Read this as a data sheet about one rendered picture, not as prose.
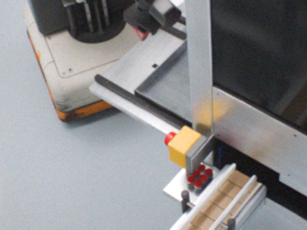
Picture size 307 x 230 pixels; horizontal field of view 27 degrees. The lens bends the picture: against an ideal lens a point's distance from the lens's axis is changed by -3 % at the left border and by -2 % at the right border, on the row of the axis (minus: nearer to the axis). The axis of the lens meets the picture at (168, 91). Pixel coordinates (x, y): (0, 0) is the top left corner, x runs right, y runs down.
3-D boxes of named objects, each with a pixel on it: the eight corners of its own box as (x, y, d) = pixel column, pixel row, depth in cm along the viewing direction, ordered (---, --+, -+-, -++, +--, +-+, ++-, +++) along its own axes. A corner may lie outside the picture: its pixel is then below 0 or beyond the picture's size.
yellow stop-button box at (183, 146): (208, 154, 162) (208, 138, 157) (191, 174, 159) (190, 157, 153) (184, 141, 166) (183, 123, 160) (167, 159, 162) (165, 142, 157)
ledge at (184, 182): (234, 185, 167) (235, 181, 166) (205, 220, 161) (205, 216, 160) (192, 160, 173) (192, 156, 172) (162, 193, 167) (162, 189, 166)
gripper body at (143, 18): (152, 37, 165) (154, 19, 159) (122, 17, 168) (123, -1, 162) (168, 23, 168) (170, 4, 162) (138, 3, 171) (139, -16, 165)
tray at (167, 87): (282, 92, 184) (283, 84, 182) (232, 152, 172) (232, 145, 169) (189, 44, 199) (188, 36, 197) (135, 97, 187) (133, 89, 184)
